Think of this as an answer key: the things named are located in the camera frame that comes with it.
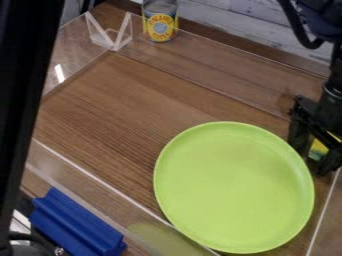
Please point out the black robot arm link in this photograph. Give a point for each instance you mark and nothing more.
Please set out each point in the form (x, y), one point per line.
(28, 27)

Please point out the blue plastic clamp block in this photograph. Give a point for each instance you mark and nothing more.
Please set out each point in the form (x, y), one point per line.
(79, 231)

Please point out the clear acrylic barrier wall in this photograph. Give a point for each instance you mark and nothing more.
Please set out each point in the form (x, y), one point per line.
(114, 106)

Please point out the clear acrylic corner bracket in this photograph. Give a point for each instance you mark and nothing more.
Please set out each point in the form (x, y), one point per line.
(110, 38)

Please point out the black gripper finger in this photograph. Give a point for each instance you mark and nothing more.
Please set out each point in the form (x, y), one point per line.
(330, 162)
(299, 134)

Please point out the green round plate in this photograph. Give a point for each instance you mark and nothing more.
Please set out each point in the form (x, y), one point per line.
(234, 187)

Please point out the yellow toy banana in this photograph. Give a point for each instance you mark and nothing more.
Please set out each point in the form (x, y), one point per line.
(318, 150)

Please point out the yellow labelled tin can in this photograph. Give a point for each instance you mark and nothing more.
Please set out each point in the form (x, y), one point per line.
(161, 19)

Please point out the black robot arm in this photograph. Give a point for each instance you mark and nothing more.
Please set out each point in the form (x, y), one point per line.
(315, 21)

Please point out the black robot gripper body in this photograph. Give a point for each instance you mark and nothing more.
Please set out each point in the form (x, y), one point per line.
(325, 117)

